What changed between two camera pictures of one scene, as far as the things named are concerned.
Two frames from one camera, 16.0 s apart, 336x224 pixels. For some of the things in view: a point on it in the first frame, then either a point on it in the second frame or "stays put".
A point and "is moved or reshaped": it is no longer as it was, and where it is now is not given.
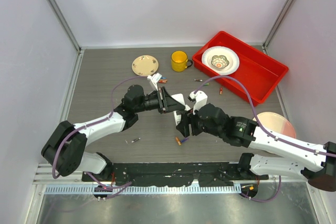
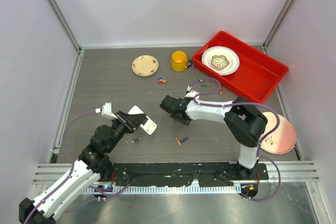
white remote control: (177, 114) is moved or reshaped
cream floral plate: (145, 65) stays put
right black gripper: (184, 126) -> (187, 122)
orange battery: (178, 141) stays put
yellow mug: (179, 62) stays put
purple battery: (185, 140) stays put
